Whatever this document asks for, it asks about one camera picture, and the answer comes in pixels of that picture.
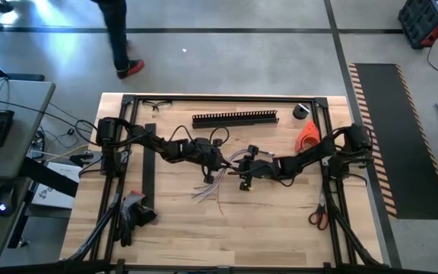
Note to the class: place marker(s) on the black red tool crate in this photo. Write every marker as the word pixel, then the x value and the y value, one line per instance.
pixel 424 21

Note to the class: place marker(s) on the person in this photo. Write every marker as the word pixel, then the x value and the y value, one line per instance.
pixel 116 38

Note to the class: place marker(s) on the clear safety glasses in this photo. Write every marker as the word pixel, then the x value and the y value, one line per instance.
pixel 156 103

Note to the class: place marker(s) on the long black strip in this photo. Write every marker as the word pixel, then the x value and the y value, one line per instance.
pixel 149 163

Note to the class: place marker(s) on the white cardboard box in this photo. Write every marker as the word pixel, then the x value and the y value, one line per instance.
pixel 55 186

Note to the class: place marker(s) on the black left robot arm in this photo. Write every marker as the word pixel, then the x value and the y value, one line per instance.
pixel 154 142

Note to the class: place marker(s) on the black computer mouse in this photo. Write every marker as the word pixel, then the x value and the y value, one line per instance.
pixel 5 201

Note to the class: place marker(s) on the orange tape dispenser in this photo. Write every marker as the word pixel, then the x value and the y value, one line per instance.
pixel 306 133

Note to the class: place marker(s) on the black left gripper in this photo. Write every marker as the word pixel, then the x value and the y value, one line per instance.
pixel 204 156

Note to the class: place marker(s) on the black tape roll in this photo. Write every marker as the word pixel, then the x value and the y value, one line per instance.
pixel 300 112

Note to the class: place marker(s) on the black orange-striped floor mat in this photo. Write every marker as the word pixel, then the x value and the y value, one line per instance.
pixel 401 144

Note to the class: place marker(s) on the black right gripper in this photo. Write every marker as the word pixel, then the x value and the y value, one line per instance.
pixel 259 169

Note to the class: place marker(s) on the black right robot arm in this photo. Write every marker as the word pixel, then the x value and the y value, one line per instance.
pixel 310 156

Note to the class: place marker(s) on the grey desk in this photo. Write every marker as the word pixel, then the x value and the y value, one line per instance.
pixel 17 99

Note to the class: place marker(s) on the black grey red work gloves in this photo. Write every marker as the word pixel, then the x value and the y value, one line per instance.
pixel 135 213

